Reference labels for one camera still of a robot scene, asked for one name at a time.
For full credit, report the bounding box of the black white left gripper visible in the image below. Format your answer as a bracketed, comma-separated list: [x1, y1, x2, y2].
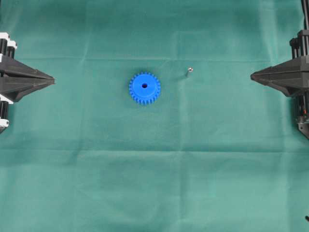
[0, 32, 56, 134]

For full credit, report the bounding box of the black cable top right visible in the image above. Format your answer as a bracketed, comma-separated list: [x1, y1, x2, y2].
[300, 0, 309, 31]

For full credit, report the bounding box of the green table cloth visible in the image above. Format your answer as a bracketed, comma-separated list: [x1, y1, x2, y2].
[0, 0, 309, 232]

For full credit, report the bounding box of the blue plastic gear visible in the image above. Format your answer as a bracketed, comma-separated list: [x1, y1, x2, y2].
[128, 72, 161, 105]

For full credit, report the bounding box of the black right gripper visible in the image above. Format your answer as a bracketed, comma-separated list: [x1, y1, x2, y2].
[250, 29, 309, 140]

